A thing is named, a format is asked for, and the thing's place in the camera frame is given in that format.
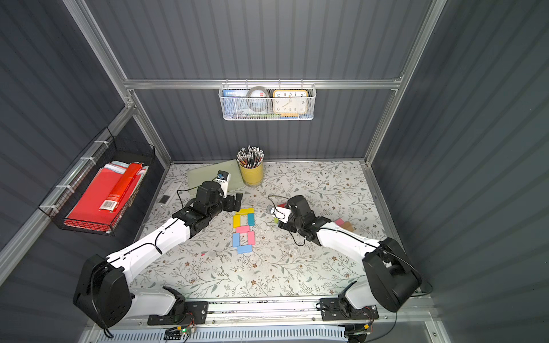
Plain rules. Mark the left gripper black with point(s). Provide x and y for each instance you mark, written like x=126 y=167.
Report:
x=231 y=202

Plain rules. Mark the yellow block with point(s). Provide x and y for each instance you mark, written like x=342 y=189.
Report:
x=246 y=211
x=237 y=221

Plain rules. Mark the teal block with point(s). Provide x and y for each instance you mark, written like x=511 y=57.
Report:
x=251 y=220

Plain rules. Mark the light blue block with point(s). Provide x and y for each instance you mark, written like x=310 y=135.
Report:
x=236 y=240
x=245 y=249

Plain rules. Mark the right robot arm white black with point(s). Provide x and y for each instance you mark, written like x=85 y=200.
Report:
x=391 y=278

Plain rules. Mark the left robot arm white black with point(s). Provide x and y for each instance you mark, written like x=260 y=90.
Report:
x=103 y=290

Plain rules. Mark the yellow pencil cup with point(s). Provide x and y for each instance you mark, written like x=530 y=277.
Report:
x=252 y=176

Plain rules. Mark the pale green book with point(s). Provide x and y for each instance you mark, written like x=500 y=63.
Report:
x=196 y=176

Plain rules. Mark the bundle of pencils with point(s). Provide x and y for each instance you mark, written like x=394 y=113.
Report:
x=250 y=157

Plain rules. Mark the white remote control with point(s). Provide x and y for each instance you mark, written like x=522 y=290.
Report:
x=169 y=194

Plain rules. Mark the grey tape roll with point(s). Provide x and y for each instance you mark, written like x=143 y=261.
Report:
x=257 y=99

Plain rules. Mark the yellow alarm clock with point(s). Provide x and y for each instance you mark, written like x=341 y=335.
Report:
x=290 y=103

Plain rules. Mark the red long box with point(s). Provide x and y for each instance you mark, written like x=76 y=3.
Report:
x=115 y=196

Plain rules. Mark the red folder stack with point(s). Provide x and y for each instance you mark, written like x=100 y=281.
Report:
x=87 y=216

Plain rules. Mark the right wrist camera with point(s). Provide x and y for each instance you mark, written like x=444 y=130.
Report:
x=280 y=213

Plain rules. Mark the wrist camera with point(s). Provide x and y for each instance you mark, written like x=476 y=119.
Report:
x=223 y=178
x=280 y=213

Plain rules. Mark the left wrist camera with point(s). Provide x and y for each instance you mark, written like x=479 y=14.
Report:
x=223 y=178

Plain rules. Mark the aluminium rail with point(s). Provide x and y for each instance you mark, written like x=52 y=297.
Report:
x=257 y=311

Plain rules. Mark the white wire wall basket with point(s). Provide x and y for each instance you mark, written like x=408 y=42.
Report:
x=268 y=101

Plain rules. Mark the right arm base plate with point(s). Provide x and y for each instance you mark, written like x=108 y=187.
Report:
x=335 y=309

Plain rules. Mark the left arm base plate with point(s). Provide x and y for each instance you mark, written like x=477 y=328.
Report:
x=193 y=312

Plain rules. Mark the black wire side basket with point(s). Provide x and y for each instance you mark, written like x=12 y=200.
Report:
x=65 y=195

